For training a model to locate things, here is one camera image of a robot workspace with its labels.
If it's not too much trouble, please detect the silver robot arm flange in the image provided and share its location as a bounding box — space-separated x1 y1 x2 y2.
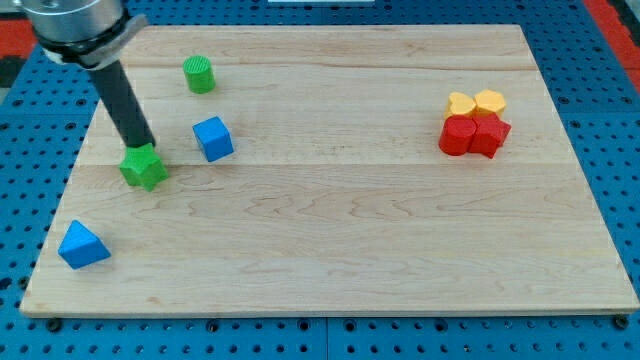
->
13 0 148 71

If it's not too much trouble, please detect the blue cube block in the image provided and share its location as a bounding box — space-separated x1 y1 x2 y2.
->
192 117 234 162

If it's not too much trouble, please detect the red star block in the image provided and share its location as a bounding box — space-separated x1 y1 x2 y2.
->
468 113 511 158

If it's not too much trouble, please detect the green star block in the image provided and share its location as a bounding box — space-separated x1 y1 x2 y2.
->
119 143 169 192

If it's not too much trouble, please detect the wooden board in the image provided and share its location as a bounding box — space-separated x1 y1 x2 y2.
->
20 25 639 319

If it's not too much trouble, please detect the red cylinder block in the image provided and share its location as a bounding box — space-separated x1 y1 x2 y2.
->
438 115 477 156

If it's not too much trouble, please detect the yellow heart block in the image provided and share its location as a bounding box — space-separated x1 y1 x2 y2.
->
443 92 476 119

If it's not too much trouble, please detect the green cylinder block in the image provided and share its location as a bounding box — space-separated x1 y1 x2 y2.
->
183 55 216 94

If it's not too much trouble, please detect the yellow hexagon block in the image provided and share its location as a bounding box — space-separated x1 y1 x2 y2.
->
474 89 506 117

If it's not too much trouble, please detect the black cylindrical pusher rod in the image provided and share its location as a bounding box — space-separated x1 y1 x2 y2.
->
89 61 155 148

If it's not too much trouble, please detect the blue triangular prism block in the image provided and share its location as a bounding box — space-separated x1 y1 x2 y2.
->
58 220 111 270

